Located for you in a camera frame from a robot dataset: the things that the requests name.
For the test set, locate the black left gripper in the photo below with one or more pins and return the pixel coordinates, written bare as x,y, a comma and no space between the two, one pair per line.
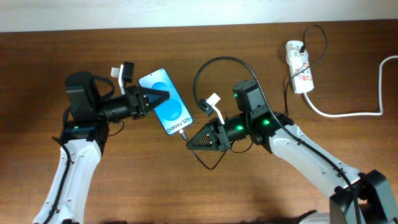
138,93

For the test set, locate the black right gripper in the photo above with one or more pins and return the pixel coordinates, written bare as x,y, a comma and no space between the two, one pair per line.
223,141

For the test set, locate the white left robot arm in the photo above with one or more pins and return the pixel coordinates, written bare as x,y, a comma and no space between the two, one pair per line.
83,138

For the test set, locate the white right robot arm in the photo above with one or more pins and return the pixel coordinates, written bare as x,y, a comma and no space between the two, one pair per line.
354,197

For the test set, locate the white charger plug adapter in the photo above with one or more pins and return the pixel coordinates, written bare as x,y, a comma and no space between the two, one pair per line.
295,56

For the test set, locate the white power strip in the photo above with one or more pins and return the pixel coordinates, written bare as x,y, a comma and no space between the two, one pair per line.
302,77

